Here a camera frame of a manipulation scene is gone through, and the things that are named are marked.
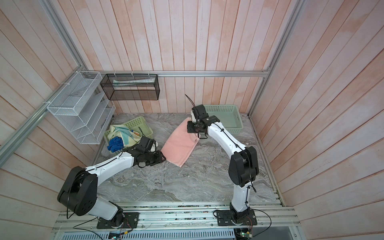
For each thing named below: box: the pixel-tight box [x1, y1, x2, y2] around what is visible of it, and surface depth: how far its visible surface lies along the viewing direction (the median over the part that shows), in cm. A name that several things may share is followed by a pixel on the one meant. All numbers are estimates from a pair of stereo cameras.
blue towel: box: [107, 136, 125, 153], surface depth 94 cm
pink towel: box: [160, 117, 200, 168], surface depth 97 cm
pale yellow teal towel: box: [107, 124, 141, 147], surface depth 98 cm
